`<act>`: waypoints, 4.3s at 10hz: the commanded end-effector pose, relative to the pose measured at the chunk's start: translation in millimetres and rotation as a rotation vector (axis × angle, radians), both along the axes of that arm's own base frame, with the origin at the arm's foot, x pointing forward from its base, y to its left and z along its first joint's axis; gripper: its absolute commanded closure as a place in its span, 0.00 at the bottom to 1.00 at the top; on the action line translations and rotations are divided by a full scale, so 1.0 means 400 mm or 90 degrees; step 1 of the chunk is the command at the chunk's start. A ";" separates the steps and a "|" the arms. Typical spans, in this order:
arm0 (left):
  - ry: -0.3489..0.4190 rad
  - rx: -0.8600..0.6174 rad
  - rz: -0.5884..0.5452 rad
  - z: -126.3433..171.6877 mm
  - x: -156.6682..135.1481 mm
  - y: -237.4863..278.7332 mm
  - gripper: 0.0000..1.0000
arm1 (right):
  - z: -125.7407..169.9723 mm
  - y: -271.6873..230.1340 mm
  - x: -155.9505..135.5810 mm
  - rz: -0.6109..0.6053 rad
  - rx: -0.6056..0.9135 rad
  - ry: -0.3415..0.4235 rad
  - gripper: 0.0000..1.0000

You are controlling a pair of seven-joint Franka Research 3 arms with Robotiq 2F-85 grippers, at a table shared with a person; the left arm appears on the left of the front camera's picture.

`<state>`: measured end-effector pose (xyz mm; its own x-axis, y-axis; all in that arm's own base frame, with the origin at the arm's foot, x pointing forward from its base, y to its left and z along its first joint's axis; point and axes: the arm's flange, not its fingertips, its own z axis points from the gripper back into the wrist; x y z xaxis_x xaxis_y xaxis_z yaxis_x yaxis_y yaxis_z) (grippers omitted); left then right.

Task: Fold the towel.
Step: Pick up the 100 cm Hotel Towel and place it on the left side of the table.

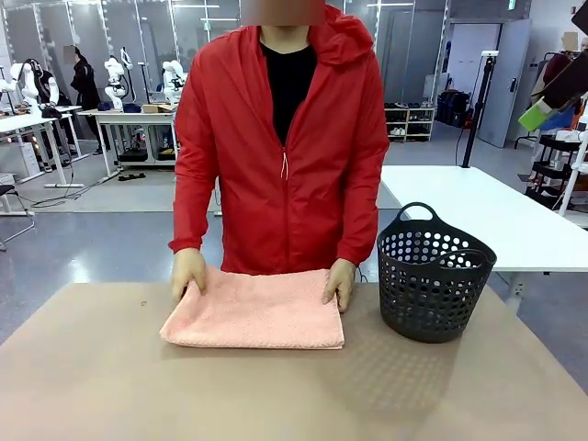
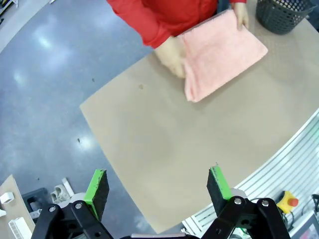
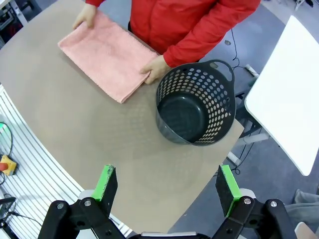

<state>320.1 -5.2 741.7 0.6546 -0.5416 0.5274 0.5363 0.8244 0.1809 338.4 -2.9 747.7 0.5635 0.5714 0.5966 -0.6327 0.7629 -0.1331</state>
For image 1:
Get pink terry towel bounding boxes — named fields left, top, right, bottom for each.
left=159, top=265, right=345, bottom=351

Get person's left forearm red sleeve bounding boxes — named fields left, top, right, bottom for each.
left=337, top=174, right=383, bottom=267

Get person's right forearm red sleeve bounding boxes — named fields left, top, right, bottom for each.
left=167, top=174, right=218, bottom=256

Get person's left gloved hand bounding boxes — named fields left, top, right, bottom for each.
left=321, top=257, right=357, bottom=313

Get person's right gloved hand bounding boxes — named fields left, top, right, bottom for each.
left=171, top=247, right=209, bottom=304

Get blue hanging bag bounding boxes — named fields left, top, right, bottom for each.
left=530, top=105, right=575, bottom=137

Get grey open door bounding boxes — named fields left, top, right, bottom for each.
left=477, top=20, right=532, bottom=148

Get dark red hanging coat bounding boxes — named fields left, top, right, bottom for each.
left=530, top=52, right=582, bottom=109

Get black utility cart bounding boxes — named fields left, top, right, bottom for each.
left=527, top=132, right=584, bottom=203

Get black tripod pole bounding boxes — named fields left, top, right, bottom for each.
left=461, top=50, right=500, bottom=169

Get black luggage bags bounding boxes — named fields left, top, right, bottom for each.
left=435, top=89, right=474, bottom=129

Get large white table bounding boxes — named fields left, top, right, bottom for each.
left=380, top=164, right=588, bottom=302

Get wooden shoe rack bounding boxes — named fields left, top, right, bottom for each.
left=384, top=103, right=436, bottom=142

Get red hooded zip jacket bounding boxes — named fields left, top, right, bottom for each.
left=167, top=4, right=391, bottom=277

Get black perforated laundry basket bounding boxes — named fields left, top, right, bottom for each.
left=376, top=201, right=498, bottom=345

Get black t-shirt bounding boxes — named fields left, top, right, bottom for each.
left=259, top=40, right=319, bottom=143

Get white desk with robots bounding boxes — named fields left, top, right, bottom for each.
left=75, top=107, right=183, bottom=183

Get person in black clothing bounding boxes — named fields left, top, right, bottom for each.
left=68, top=45, right=105, bottom=155

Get person in varsity jacket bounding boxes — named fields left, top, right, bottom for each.
left=28, top=58, right=74, bottom=109

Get grey metal chair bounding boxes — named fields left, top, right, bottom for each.
left=0, top=172, right=36, bottom=252

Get white metal stand frame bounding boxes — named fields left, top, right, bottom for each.
left=558, top=128, right=588, bottom=217

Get white desk with cables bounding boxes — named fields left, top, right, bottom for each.
left=0, top=105, right=86, bottom=189

